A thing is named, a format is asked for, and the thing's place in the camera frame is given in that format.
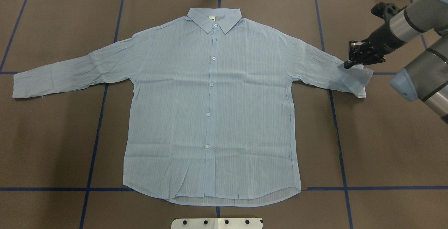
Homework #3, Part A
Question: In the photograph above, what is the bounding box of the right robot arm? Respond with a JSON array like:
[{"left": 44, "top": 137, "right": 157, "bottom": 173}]
[{"left": 343, "top": 0, "right": 448, "bottom": 123}]

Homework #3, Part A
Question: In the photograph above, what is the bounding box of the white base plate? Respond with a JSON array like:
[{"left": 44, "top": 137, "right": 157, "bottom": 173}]
[{"left": 171, "top": 218, "right": 264, "bottom": 229}]

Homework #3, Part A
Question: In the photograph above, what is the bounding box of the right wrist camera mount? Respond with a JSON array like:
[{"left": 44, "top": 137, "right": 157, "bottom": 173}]
[{"left": 371, "top": 2, "right": 406, "bottom": 23}]

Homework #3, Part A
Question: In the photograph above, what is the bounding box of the light blue button shirt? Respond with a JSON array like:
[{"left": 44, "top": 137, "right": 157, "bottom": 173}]
[{"left": 12, "top": 8, "right": 373, "bottom": 207}]

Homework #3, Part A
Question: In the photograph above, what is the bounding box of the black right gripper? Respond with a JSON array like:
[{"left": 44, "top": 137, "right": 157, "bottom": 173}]
[{"left": 343, "top": 24, "right": 402, "bottom": 69}]

